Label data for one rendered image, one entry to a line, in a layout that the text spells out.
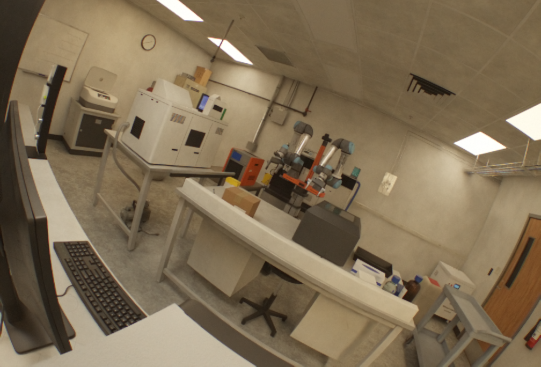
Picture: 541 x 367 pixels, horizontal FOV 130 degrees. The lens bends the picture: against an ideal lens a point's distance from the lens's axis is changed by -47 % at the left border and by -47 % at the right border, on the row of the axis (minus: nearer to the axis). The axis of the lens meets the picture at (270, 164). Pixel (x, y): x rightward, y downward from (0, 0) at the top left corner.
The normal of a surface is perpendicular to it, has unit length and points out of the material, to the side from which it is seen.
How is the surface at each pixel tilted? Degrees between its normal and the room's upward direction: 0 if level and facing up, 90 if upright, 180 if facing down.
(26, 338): 0
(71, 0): 90
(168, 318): 0
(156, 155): 90
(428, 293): 85
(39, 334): 0
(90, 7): 90
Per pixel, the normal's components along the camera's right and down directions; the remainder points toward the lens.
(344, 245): -0.38, -0.06
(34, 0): 0.83, 0.42
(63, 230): 0.40, -0.91
